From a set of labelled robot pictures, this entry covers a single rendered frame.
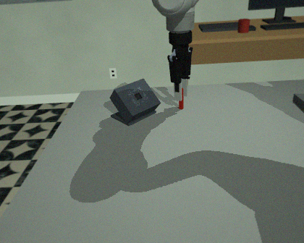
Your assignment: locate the dark grey sloped panel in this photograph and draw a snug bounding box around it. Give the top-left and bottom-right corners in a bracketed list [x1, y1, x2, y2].
[110, 78, 161, 126]

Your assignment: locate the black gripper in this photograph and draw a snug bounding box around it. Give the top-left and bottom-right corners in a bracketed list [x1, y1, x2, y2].
[167, 31, 193, 101]

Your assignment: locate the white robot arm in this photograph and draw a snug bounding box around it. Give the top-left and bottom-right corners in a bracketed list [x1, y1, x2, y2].
[152, 0, 199, 33]

